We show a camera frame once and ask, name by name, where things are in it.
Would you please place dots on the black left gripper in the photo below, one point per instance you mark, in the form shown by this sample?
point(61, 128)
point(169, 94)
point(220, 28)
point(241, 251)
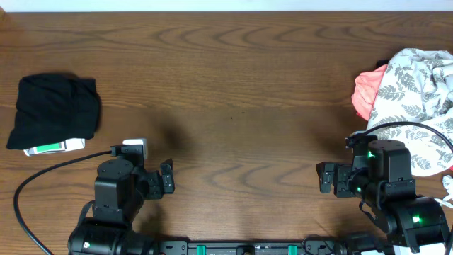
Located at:
point(157, 190)

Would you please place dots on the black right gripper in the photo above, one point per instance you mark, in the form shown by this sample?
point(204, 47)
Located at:
point(343, 172)

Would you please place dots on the black t-shirt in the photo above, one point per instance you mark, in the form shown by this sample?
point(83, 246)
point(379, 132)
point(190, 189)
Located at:
point(52, 108)

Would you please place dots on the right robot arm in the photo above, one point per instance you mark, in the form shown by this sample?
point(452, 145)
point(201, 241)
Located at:
point(380, 176)

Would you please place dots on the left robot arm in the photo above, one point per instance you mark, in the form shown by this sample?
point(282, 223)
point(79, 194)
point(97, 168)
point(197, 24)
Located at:
point(121, 187)

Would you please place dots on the folded white pixel-print t-shirt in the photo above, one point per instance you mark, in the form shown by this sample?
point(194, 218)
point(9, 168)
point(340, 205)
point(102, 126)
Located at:
point(64, 146)

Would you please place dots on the coral pink garment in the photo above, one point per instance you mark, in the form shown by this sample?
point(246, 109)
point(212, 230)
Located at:
point(366, 88)

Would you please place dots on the white fern-print garment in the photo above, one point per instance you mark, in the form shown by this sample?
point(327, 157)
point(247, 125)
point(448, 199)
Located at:
point(417, 87)

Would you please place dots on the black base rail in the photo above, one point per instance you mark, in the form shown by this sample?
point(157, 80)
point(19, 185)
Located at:
point(314, 246)

